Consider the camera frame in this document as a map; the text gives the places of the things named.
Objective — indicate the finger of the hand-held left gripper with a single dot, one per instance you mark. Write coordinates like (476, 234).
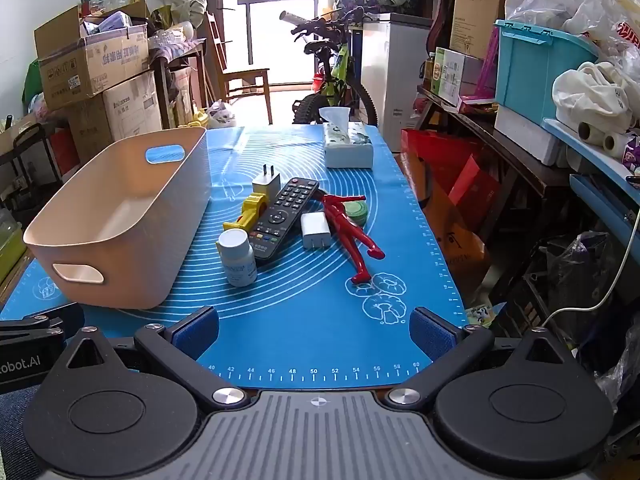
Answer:
(55, 322)

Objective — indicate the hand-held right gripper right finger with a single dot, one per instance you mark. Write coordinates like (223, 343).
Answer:
(430, 335)

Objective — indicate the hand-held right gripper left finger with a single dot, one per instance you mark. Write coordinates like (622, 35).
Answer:
(197, 335)

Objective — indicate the yellow toy gun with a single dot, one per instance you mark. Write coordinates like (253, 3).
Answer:
(248, 215)

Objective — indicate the beige plastic basket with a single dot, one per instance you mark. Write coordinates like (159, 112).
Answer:
(125, 210)

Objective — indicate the red hero action figure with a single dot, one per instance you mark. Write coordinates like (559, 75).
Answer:
(345, 225)

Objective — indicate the green round tin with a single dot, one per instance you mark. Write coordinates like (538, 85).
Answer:
(364, 210)

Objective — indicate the white wall charger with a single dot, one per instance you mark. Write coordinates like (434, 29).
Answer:
(315, 227)
(265, 185)

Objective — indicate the dark blue fabric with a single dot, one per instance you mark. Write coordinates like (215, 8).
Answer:
(15, 435)

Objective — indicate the white pill bottle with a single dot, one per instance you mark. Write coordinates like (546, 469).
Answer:
(237, 260)

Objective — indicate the green box with clear lid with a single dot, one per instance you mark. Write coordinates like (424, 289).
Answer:
(10, 250)

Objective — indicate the blue silicone baking mat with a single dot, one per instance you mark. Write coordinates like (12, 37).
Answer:
(310, 310)

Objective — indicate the black remote control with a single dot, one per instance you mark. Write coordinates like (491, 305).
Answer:
(282, 215)

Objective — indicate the black plastic bag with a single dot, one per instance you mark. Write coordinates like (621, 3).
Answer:
(575, 270)

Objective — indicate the black shelf cart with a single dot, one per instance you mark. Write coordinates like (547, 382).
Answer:
(35, 150)

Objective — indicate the red gift bag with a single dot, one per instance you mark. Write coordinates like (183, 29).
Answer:
(440, 160)

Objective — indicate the dark wooden side table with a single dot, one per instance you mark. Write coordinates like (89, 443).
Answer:
(510, 160)

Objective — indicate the tissue pack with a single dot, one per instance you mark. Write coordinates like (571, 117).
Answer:
(350, 150)

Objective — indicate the yellow watering jug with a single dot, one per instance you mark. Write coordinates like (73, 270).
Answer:
(201, 119)

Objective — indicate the white plastic bag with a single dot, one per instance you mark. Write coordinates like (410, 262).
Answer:
(221, 115)

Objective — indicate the white foam box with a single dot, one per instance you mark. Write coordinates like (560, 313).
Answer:
(525, 135)

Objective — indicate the light blue shelf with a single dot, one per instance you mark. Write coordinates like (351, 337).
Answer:
(595, 180)

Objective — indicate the pale cardboard box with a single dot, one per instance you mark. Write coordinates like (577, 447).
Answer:
(132, 105)

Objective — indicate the roll of plastic bags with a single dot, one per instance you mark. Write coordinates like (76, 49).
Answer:
(600, 140)

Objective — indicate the open cardboard box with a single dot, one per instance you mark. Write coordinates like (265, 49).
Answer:
(90, 65)

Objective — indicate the green and white carton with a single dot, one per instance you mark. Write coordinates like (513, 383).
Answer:
(452, 75)

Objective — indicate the wooden chair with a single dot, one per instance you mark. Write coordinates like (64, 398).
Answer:
(247, 77)

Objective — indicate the white chest freezer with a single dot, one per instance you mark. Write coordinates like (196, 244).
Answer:
(395, 70)

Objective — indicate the green children's bicycle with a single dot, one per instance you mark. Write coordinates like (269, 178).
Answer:
(335, 75)

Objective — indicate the teal storage bin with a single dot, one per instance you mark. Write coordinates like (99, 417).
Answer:
(540, 75)

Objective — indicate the white cloth bag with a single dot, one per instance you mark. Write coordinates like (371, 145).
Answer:
(590, 95)

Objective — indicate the tall cardboard box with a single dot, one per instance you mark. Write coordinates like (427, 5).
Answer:
(477, 5)

